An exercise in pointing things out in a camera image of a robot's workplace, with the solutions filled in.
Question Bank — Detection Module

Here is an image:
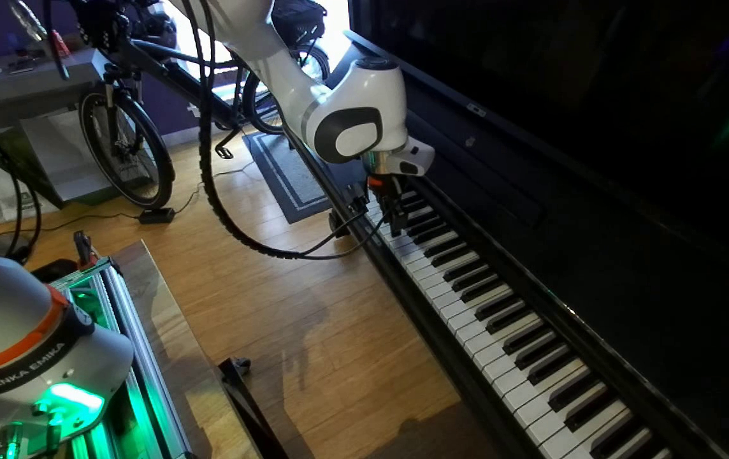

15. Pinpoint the black power adapter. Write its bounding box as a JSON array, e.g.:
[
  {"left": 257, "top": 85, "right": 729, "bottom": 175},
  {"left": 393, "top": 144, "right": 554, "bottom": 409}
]
[{"left": 137, "top": 203, "right": 178, "bottom": 228}]

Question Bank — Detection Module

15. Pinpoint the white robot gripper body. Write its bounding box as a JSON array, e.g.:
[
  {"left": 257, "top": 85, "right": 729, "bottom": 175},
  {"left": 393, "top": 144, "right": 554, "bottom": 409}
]
[{"left": 367, "top": 137, "right": 438, "bottom": 183}]

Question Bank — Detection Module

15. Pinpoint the black bicycle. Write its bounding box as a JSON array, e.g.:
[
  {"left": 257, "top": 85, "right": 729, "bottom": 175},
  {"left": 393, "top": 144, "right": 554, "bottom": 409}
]
[{"left": 66, "top": 0, "right": 335, "bottom": 215}]

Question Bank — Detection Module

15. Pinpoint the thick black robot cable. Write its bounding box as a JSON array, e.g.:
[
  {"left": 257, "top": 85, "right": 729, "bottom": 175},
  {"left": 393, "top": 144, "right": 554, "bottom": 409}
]
[{"left": 178, "top": 0, "right": 388, "bottom": 262}]

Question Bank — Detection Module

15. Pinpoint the thin black cable loop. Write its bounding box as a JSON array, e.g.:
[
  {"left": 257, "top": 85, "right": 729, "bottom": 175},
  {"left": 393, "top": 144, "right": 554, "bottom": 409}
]
[{"left": 0, "top": 107, "right": 47, "bottom": 266}]

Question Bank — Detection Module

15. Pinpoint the grey door mat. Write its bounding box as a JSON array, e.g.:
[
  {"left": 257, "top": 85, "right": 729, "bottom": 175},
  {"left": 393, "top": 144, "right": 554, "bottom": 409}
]
[{"left": 242, "top": 129, "right": 369, "bottom": 228}]

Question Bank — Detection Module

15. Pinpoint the aluminium robot mounting table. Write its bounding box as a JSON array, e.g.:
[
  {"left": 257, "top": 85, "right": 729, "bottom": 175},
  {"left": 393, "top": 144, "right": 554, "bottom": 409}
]
[{"left": 31, "top": 239, "right": 265, "bottom": 459}]

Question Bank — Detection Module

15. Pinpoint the dark clamp handle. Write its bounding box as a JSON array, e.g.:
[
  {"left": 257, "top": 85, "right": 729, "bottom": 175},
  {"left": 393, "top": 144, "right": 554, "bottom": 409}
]
[{"left": 71, "top": 228, "right": 100, "bottom": 270}]

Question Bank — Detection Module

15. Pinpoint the grey cabinet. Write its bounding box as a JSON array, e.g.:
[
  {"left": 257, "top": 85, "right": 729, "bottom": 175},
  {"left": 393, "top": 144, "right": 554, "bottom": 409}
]
[{"left": 0, "top": 47, "right": 119, "bottom": 210}]

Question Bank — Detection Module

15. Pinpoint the black stand leg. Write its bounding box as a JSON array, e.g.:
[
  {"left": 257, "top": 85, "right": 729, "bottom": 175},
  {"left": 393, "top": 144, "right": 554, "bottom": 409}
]
[{"left": 218, "top": 355, "right": 294, "bottom": 459}]

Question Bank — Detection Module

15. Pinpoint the black piano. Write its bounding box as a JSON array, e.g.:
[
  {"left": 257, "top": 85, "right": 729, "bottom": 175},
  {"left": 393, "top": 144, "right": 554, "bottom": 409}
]
[{"left": 272, "top": 0, "right": 729, "bottom": 459}]

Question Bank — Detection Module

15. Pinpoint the thin adapter cord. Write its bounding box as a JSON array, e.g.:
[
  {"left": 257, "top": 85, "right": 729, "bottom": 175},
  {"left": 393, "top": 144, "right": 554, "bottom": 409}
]
[{"left": 172, "top": 160, "right": 257, "bottom": 215}]

